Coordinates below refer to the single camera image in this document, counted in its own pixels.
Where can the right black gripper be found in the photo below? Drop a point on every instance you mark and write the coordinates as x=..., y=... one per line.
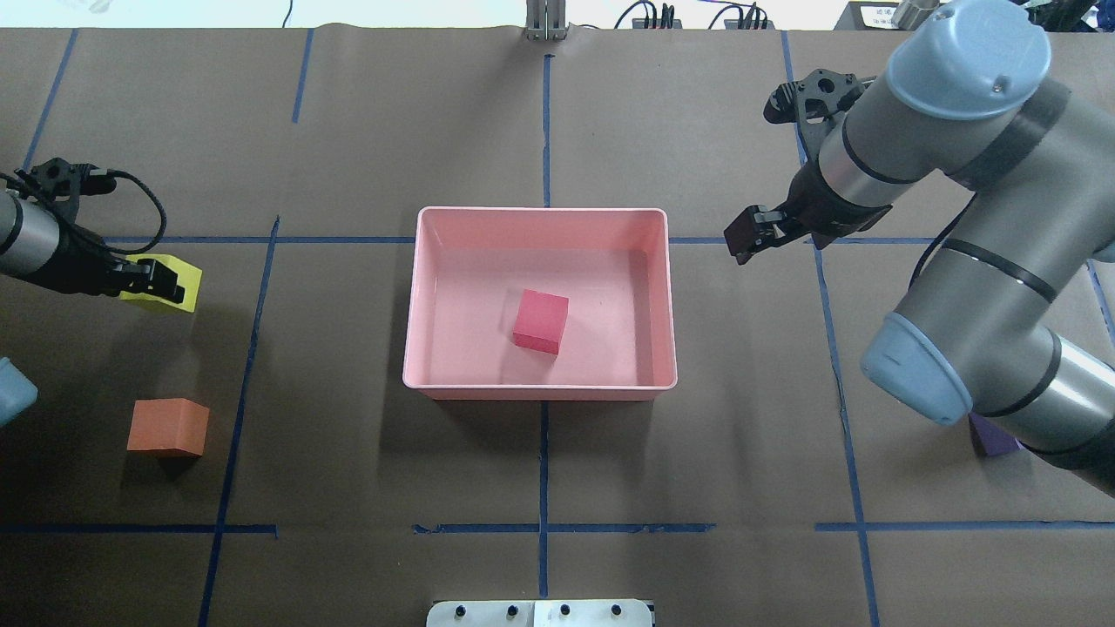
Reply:
x=817, y=209

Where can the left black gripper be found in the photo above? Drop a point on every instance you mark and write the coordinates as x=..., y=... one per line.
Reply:
x=77, y=268

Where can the yellow foam block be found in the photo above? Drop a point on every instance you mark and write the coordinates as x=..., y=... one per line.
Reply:
x=171, y=287

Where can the red foam block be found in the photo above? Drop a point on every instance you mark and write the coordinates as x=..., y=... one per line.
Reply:
x=541, y=321

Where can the purple foam block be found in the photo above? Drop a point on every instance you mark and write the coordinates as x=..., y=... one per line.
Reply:
x=989, y=440

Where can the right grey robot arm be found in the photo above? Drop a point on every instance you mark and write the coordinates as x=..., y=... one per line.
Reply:
x=968, y=95

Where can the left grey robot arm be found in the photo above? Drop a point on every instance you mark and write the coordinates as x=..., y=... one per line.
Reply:
x=51, y=252

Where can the pink plastic bin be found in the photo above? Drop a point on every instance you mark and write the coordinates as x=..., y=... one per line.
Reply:
x=471, y=265

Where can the orange foam block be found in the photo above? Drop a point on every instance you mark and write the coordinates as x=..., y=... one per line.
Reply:
x=168, y=427

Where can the aluminium frame post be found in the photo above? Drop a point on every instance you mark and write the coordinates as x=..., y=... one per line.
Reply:
x=545, y=20

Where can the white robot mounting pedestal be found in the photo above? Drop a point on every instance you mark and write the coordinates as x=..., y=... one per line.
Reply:
x=542, y=612

